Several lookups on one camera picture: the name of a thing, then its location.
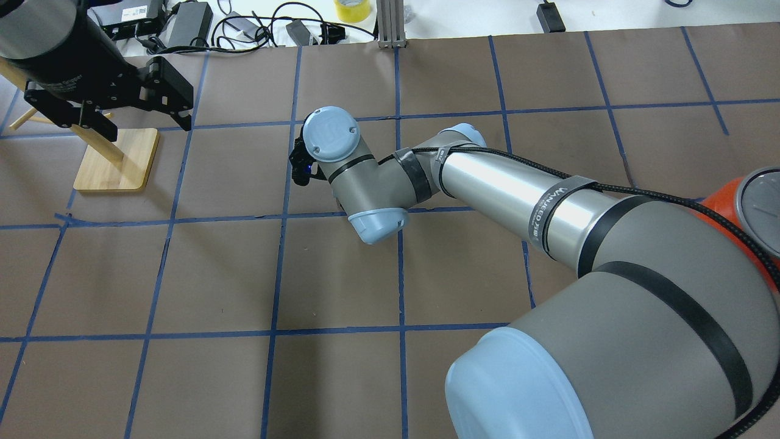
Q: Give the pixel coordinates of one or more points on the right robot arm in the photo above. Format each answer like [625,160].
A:
[670,329]

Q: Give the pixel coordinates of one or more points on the small black power brick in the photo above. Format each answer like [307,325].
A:
[550,18]

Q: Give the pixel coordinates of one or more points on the black power adapter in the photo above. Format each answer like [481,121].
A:
[191,23]

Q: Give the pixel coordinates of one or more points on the black box behind table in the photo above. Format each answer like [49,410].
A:
[128,19]

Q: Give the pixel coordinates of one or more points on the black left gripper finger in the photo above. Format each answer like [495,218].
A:
[65,114]
[166,90]

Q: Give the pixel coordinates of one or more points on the aluminium frame post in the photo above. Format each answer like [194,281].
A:
[390,22]

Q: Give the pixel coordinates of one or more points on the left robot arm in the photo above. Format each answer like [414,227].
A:
[33,28]

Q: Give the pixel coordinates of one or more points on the orange can with grey lid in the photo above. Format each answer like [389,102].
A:
[752,203]

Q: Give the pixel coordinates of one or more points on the wooden cup stand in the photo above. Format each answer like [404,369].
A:
[119,166]

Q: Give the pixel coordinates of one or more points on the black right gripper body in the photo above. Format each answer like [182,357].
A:
[298,163]

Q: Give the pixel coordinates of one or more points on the yellow tape roll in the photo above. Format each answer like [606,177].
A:
[352,11]

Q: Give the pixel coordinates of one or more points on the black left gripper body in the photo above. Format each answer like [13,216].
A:
[68,61]

